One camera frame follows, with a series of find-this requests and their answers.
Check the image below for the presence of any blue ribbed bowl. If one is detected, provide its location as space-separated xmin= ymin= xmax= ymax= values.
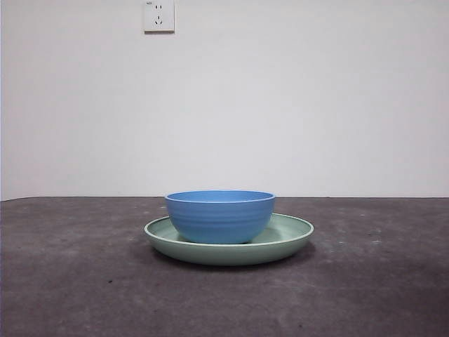
xmin=164 ymin=190 xmax=277 ymax=245

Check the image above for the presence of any green shallow plate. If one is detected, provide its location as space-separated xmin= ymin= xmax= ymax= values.
xmin=143 ymin=212 xmax=315 ymax=267

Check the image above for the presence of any white wall socket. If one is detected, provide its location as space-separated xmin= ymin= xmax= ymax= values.
xmin=143 ymin=0 xmax=175 ymax=35

